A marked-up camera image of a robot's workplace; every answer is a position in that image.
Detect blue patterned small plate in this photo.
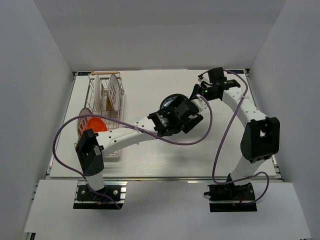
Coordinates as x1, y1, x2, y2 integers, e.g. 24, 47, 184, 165
159, 93, 188, 110

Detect white plate red characters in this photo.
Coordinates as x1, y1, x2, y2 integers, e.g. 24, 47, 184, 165
108, 74, 121, 112
77, 107, 92, 139

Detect orange plastic plate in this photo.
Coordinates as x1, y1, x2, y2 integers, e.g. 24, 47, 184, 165
86, 117, 108, 133

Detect yellow patterned small plate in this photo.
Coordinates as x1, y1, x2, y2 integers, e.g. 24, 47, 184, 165
106, 95, 112, 111

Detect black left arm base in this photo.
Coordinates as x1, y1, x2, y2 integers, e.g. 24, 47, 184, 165
73, 181, 127, 210

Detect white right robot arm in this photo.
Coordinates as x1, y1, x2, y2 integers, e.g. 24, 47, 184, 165
192, 67, 280, 200

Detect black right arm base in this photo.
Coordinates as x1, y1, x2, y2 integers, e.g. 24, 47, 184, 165
203, 183, 257, 213

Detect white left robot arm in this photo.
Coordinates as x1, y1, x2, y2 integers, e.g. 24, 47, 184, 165
75, 96, 206, 200

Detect plain white plate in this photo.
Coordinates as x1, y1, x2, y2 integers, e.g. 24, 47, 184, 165
94, 75, 104, 113

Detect metal wire dish rack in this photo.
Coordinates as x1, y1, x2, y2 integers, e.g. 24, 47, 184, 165
79, 71, 125, 131

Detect aluminium table edge rail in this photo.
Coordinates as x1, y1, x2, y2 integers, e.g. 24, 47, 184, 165
244, 68, 283, 181

